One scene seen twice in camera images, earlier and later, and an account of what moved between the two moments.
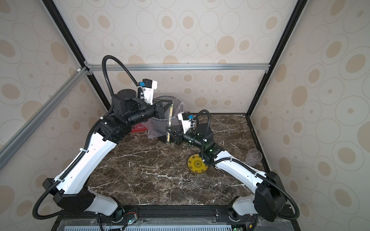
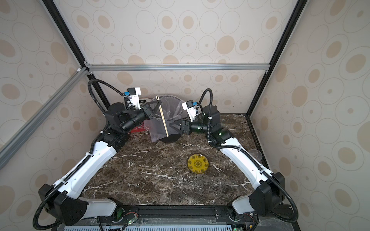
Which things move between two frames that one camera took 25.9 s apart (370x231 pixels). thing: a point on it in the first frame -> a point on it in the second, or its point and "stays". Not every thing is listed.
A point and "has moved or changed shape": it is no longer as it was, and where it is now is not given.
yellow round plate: [196, 164] stays
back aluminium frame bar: [160, 67] stays
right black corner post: [297, 9] stays
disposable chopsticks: [171, 109] has moved or changed shape
